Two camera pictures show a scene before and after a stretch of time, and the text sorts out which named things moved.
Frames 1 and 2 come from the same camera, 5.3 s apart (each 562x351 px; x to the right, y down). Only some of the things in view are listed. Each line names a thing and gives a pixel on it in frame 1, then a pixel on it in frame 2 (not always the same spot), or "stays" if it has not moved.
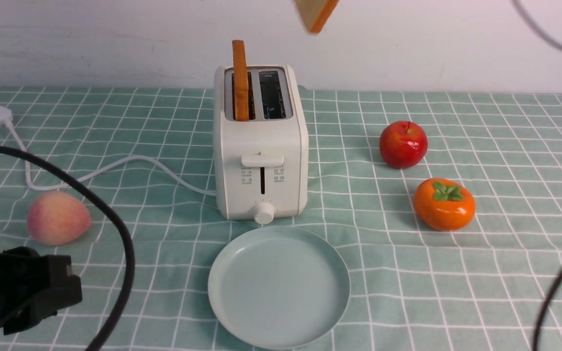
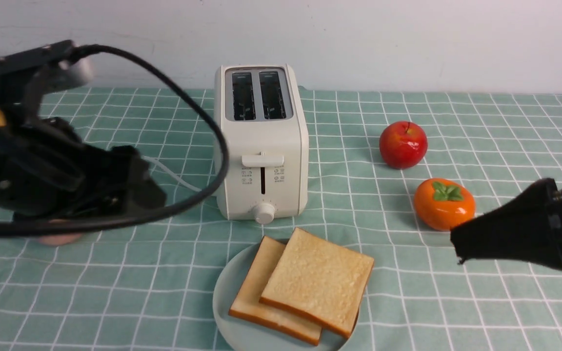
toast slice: (314, 14) to (320, 280)
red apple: (403, 145) stays
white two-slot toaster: (261, 164) stays
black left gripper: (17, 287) to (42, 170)
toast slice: (240, 86) to (246, 304)
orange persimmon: (444, 204) stays
